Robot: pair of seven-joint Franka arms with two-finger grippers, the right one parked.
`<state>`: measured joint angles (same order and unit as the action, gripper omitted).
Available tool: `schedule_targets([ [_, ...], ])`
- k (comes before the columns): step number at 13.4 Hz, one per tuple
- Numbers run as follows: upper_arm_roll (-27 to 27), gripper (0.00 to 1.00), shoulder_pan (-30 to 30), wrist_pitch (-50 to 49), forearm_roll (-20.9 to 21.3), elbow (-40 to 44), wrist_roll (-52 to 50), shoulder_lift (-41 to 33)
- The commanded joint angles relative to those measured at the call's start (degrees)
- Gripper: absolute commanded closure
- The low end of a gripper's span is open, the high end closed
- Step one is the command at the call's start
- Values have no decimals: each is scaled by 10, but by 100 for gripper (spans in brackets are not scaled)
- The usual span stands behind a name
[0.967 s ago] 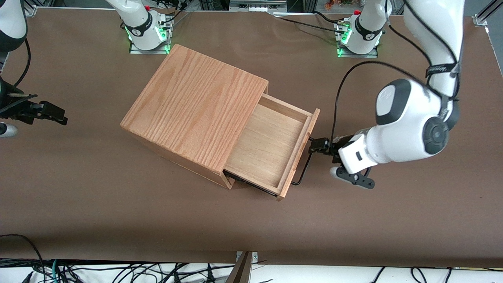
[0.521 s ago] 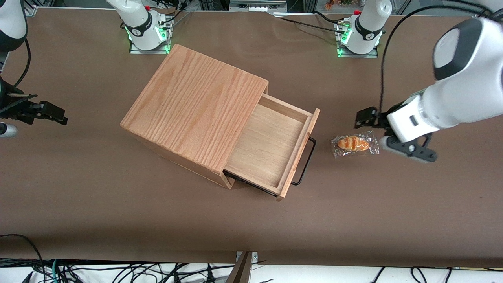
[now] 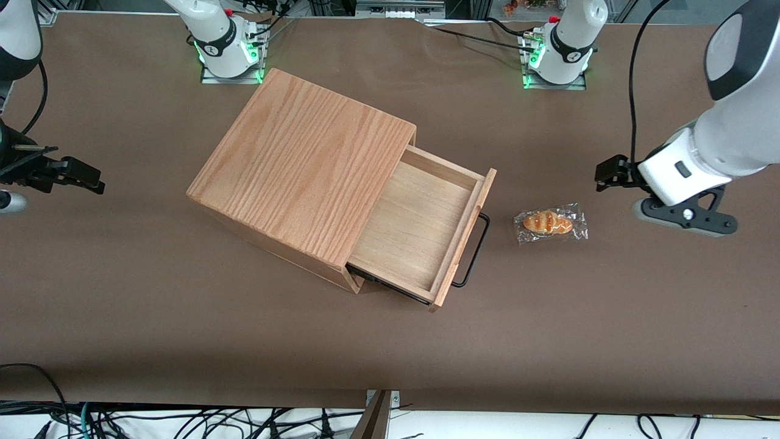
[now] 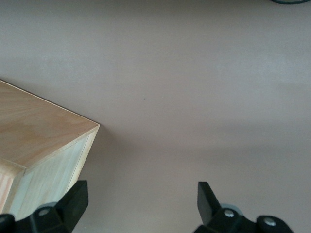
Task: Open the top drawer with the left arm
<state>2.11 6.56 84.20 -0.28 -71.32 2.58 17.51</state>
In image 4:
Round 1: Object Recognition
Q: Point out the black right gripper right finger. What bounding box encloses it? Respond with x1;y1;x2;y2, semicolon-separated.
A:
194;181;292;233

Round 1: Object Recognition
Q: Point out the brown paper table cover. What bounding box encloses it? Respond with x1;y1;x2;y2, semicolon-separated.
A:
0;0;311;233

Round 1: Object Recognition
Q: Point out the light wooden drawer cabinet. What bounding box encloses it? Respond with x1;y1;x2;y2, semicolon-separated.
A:
0;79;101;221

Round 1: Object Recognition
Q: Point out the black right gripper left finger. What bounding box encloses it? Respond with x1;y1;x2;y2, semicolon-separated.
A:
0;179;88;233

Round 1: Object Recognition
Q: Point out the black looped cable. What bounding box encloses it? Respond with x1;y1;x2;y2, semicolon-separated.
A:
269;0;311;4

